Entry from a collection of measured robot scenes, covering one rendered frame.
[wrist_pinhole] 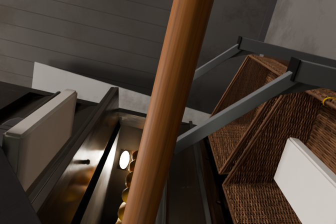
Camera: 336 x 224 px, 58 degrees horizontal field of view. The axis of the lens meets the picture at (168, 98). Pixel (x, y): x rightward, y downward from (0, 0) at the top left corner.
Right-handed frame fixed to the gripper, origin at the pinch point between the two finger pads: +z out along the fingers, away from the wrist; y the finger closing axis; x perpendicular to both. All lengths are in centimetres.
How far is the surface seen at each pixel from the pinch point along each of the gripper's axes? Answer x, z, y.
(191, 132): -14.8, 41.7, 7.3
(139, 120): -56, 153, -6
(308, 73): 2.2, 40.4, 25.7
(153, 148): -3.8, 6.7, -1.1
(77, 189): -53, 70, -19
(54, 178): -40, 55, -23
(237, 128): -46, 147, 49
